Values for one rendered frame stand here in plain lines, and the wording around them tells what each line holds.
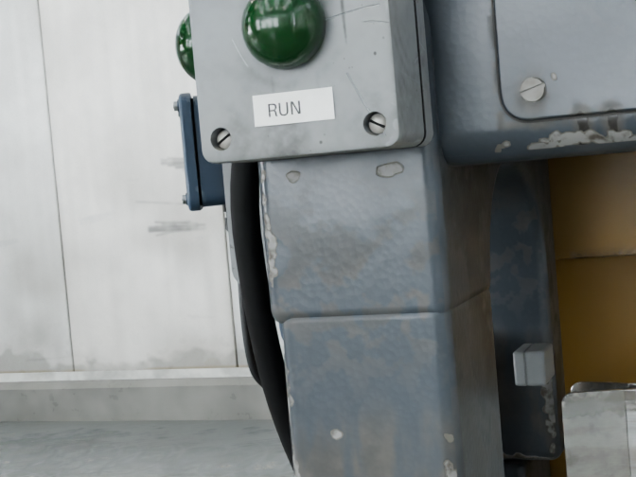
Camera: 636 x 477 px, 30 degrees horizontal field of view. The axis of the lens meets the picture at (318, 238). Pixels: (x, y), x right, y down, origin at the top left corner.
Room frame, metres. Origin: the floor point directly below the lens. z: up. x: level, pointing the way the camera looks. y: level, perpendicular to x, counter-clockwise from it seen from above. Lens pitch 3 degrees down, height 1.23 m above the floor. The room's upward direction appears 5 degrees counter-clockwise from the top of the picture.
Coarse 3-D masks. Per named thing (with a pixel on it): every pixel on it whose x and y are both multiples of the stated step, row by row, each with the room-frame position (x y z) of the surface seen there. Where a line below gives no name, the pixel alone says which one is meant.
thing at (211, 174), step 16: (192, 112) 0.92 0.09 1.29; (192, 128) 0.92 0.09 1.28; (192, 144) 0.92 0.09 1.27; (192, 160) 0.92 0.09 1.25; (192, 176) 0.92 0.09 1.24; (208, 176) 0.92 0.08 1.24; (192, 192) 0.92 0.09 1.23; (208, 192) 0.92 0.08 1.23; (192, 208) 0.92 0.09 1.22; (224, 208) 0.96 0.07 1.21
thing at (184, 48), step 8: (184, 24) 0.44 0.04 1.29; (176, 32) 0.45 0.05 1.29; (184, 32) 0.44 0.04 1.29; (176, 40) 0.44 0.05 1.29; (184, 40) 0.44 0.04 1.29; (176, 48) 0.44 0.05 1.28; (184, 48) 0.44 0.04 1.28; (192, 48) 0.44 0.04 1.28; (184, 56) 0.44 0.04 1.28; (192, 56) 0.44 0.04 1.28; (184, 64) 0.44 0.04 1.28; (192, 64) 0.44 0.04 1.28; (192, 72) 0.44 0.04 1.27
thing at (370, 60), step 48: (192, 0) 0.43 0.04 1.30; (240, 0) 0.42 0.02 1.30; (336, 0) 0.41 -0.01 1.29; (384, 0) 0.40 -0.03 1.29; (240, 48) 0.42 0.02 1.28; (336, 48) 0.41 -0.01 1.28; (384, 48) 0.40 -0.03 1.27; (240, 96) 0.42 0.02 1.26; (336, 96) 0.41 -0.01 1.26; (384, 96) 0.40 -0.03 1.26; (240, 144) 0.42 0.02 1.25; (288, 144) 0.42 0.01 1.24; (336, 144) 0.41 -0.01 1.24; (384, 144) 0.40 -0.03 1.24
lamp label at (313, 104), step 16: (256, 96) 0.42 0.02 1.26; (272, 96) 0.42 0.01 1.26; (288, 96) 0.42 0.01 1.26; (304, 96) 0.41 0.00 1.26; (320, 96) 0.41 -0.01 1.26; (256, 112) 0.42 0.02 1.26; (272, 112) 0.42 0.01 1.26; (288, 112) 0.42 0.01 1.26; (304, 112) 0.41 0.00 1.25; (320, 112) 0.41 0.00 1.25
